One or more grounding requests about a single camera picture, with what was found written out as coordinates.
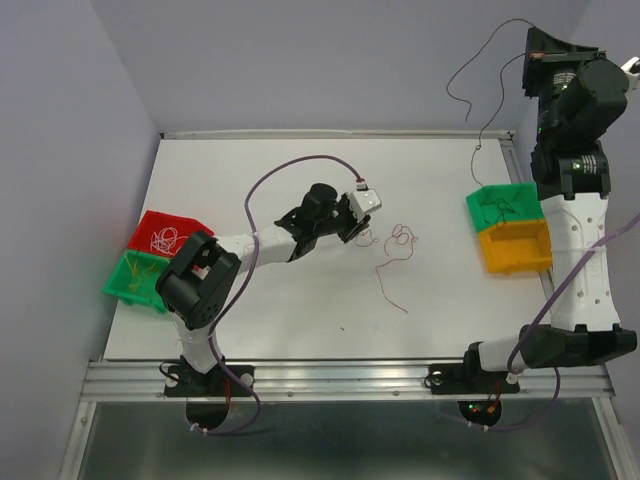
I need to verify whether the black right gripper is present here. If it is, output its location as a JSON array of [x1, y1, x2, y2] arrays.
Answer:
[[527, 25, 613, 145]]

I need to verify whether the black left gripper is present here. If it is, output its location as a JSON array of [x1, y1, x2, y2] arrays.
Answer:
[[314, 192, 370, 243]]

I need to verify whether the white thin cable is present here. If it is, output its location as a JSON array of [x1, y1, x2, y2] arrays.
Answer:
[[149, 225, 190, 256]]

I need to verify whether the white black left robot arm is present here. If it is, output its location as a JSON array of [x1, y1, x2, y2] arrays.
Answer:
[[155, 181, 382, 394]]

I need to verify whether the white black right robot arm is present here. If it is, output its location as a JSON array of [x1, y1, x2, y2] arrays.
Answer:
[[460, 25, 639, 390]]

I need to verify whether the red plastic bin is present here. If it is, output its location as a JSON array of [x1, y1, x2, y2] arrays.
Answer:
[[127, 210, 214, 257]]

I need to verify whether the green plastic bin right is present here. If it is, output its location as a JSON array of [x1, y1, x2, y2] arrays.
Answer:
[[466, 182, 544, 233]]

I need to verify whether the green plastic bin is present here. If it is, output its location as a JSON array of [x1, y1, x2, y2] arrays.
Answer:
[[466, 182, 544, 233], [103, 250, 170, 314]]

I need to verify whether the yellow plastic bin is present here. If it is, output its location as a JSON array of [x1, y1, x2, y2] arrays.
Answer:
[[477, 219, 552, 275]]

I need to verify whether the green plastic bin left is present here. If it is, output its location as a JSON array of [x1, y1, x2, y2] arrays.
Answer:
[[103, 250, 170, 314]]

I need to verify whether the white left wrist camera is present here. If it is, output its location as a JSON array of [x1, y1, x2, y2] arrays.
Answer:
[[347, 189, 382, 222]]

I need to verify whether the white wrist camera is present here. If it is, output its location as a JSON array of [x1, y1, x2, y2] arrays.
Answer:
[[621, 56, 640, 92], [347, 189, 382, 222]]

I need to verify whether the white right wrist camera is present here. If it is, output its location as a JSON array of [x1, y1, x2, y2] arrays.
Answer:
[[621, 56, 640, 92]]

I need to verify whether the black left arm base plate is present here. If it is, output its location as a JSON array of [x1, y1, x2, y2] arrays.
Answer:
[[158, 360, 250, 398]]

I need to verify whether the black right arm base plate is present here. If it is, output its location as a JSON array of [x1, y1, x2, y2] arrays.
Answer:
[[423, 346, 520, 395]]

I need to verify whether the aluminium table frame rail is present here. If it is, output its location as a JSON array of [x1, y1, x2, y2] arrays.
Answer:
[[60, 131, 639, 479]]

